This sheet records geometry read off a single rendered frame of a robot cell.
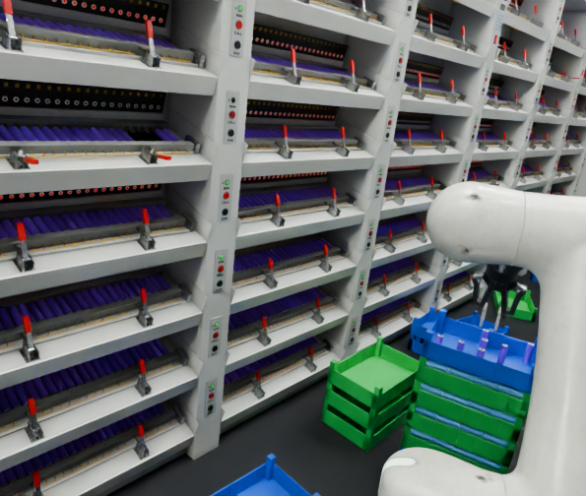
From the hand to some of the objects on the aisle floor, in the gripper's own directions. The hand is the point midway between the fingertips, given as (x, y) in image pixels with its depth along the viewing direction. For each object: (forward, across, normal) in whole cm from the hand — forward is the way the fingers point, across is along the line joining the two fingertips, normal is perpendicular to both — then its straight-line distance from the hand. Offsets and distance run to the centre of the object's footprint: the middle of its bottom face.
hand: (490, 317), depth 134 cm
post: (+37, -76, -52) cm, 99 cm away
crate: (+30, -41, -67) cm, 84 cm away
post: (+66, -58, +9) cm, 88 cm away
